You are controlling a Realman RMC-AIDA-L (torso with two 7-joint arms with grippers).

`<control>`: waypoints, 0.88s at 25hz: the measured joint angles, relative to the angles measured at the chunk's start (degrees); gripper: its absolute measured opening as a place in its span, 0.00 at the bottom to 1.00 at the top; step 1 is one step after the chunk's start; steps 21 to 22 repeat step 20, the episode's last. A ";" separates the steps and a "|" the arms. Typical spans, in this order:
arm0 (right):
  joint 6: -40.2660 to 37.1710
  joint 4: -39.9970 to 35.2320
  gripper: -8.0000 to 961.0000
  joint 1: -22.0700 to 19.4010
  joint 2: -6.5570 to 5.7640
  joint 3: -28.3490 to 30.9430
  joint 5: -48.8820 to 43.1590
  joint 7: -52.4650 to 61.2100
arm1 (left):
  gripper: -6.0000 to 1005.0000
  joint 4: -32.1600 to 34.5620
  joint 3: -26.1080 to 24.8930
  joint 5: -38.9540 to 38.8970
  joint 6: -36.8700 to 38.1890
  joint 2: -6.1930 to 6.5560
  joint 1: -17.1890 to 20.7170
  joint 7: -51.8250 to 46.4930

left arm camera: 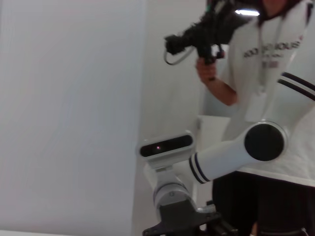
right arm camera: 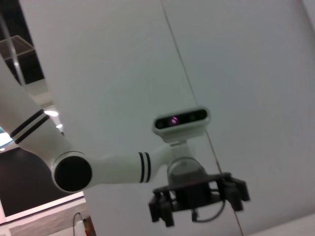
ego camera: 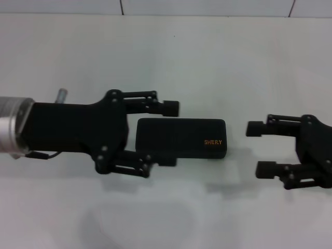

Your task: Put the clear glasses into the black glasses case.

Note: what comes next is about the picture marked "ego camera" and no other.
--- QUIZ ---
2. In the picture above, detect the silver cylindrical connector plug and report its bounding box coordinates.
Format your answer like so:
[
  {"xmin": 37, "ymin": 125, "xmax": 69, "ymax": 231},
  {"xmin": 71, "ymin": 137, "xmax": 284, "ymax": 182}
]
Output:
[{"xmin": 56, "ymin": 88, "xmax": 68, "ymax": 104}]

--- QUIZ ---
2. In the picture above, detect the black glasses case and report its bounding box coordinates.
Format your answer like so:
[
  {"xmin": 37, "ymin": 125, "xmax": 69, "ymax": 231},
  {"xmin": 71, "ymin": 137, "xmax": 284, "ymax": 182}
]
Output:
[{"xmin": 136, "ymin": 118, "xmax": 227, "ymax": 160}]

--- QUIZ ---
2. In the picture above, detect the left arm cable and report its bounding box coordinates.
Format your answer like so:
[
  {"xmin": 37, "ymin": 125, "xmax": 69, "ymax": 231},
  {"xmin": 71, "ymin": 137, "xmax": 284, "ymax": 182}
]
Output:
[{"xmin": 25, "ymin": 151, "xmax": 62, "ymax": 160}]

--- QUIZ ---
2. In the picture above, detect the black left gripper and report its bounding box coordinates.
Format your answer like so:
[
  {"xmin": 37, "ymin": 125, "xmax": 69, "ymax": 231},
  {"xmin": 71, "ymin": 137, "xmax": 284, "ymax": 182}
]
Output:
[{"xmin": 19, "ymin": 89, "xmax": 177, "ymax": 179}]

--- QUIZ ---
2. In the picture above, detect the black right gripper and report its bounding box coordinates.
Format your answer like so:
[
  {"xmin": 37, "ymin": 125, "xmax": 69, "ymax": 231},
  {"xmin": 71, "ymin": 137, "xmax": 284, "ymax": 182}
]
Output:
[{"xmin": 245, "ymin": 114, "xmax": 332, "ymax": 190}]

